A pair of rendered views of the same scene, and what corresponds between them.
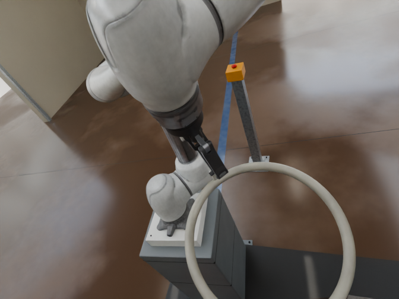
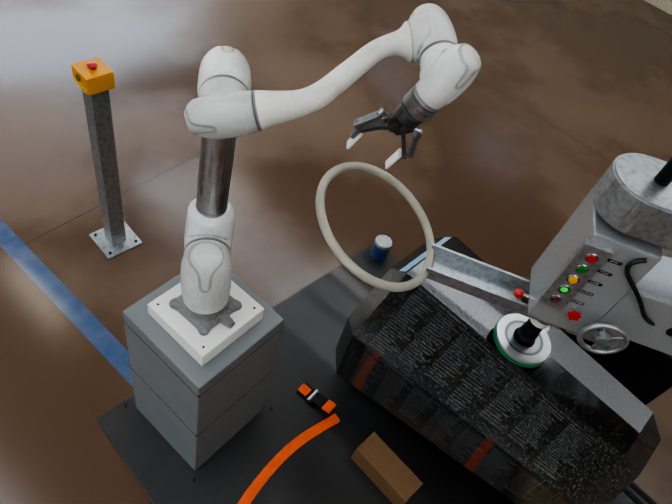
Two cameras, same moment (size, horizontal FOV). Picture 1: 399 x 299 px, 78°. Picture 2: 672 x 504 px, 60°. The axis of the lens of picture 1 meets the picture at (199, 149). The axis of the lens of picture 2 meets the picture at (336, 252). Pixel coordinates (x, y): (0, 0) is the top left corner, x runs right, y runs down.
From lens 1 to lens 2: 1.52 m
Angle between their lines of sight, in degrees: 59
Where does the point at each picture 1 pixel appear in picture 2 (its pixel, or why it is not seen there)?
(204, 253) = (273, 320)
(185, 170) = (224, 224)
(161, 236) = (218, 336)
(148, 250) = (203, 373)
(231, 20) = not seen: hidden behind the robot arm
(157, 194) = (223, 265)
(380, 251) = (327, 263)
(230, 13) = not seen: hidden behind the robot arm
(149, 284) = not seen: outside the picture
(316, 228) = (261, 278)
